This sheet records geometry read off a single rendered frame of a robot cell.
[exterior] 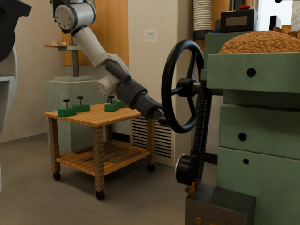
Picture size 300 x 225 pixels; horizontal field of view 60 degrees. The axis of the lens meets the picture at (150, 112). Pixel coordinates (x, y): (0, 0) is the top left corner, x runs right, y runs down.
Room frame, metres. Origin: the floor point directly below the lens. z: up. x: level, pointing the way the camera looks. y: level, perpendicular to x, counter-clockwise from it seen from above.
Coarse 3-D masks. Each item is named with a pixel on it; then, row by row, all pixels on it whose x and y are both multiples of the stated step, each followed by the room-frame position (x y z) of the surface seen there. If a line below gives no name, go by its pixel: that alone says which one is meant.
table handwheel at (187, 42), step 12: (180, 48) 0.74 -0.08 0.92; (192, 48) 0.82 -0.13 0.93; (168, 60) 0.71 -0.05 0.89; (192, 60) 0.83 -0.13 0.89; (168, 72) 0.69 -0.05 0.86; (192, 72) 0.82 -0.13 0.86; (168, 84) 0.69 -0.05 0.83; (180, 84) 0.79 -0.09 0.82; (192, 84) 0.78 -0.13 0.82; (168, 96) 0.69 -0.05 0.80; (180, 96) 0.81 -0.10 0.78; (192, 96) 0.79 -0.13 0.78; (168, 108) 0.69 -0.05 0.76; (192, 108) 0.84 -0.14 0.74; (168, 120) 0.71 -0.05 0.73; (192, 120) 0.84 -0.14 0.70; (180, 132) 0.76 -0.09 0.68
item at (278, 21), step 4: (272, 16) 0.64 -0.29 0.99; (276, 16) 0.64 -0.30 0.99; (272, 20) 0.64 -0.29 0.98; (276, 20) 0.64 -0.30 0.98; (280, 20) 0.70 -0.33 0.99; (272, 24) 0.64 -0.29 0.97; (276, 24) 0.64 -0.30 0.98; (280, 24) 0.70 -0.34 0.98; (272, 28) 0.64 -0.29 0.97; (280, 28) 0.71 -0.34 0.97
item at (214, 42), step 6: (210, 36) 0.70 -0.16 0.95; (216, 36) 0.69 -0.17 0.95; (222, 36) 0.68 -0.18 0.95; (228, 36) 0.67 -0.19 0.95; (234, 36) 0.66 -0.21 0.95; (210, 42) 0.69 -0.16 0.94; (216, 42) 0.69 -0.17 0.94; (222, 42) 0.68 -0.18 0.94; (204, 48) 0.70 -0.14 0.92; (210, 48) 0.69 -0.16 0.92; (216, 48) 0.69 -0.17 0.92; (204, 54) 0.70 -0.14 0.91; (204, 60) 0.70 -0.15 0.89; (204, 66) 0.70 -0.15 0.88
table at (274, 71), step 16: (208, 64) 0.46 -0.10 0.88; (224, 64) 0.44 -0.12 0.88; (240, 64) 0.43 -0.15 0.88; (256, 64) 0.41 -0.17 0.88; (272, 64) 0.40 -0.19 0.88; (288, 64) 0.39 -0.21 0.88; (208, 80) 0.46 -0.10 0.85; (224, 80) 0.44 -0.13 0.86; (240, 80) 0.43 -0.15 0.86; (256, 80) 0.41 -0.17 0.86; (272, 80) 0.40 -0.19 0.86; (288, 80) 0.39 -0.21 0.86
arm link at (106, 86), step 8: (112, 64) 0.91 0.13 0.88; (112, 72) 0.90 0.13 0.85; (120, 72) 0.88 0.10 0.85; (104, 80) 0.90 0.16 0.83; (112, 80) 0.90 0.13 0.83; (120, 80) 0.89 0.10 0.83; (128, 80) 0.89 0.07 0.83; (104, 88) 0.89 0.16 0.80; (112, 88) 0.90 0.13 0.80; (120, 88) 0.88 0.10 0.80; (120, 96) 0.88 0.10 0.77
